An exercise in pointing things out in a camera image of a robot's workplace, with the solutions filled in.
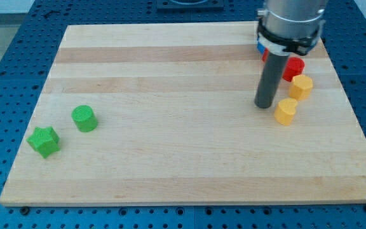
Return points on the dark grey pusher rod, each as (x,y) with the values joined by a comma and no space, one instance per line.
(270,79)

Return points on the yellow heart block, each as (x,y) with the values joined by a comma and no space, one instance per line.
(285,111)

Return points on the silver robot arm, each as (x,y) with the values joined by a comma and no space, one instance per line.
(285,27)

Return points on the yellow hexagon block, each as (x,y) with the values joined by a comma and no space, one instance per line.
(300,87)

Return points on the red block behind rod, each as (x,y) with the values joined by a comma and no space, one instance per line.
(265,55)

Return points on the red cylinder block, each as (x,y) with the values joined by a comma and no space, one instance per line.
(294,67)

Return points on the blue block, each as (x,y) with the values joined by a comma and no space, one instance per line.
(261,48)

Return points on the wooden board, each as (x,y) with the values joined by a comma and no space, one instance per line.
(177,125)

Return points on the green cylinder block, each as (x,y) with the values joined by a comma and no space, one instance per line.
(84,118)

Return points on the green star block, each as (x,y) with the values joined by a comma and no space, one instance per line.
(44,140)

